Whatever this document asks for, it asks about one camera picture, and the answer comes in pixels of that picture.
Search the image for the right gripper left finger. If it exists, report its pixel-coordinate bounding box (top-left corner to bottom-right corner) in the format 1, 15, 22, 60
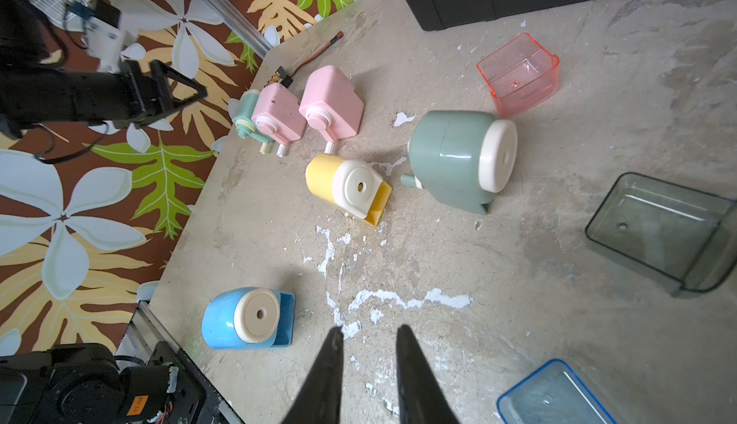
282, 327, 344, 424

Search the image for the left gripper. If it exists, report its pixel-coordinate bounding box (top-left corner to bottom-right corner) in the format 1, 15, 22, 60
117, 61, 207, 130

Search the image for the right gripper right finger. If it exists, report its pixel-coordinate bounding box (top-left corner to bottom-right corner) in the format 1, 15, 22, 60
397, 324, 459, 424

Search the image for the green sharpener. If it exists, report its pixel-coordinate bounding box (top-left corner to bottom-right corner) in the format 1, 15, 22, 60
401, 111, 518, 215
228, 89, 274, 155

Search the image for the pink sharpener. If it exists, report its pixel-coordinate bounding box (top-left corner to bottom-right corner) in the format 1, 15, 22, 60
299, 65, 365, 155
251, 84, 307, 157

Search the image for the blue pencil sharpener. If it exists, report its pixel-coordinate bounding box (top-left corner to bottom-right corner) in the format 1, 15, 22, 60
202, 287, 296, 350

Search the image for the clear blue tray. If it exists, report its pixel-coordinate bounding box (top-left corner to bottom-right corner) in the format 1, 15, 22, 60
496, 359, 616, 423

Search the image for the clear pink tray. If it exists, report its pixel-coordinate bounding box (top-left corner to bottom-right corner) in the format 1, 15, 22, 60
476, 33, 560, 117

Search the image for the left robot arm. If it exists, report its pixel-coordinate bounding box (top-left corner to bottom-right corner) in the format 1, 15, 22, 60
1, 0, 207, 140

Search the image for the yellow pencil sharpener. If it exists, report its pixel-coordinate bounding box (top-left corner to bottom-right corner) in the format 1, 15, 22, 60
305, 153, 392, 226

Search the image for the clear grey tray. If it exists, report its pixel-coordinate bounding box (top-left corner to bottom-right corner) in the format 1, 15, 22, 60
585, 172, 736, 299

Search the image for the black battery holder left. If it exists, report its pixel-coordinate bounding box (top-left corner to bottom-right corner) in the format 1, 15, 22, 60
269, 31, 345, 87

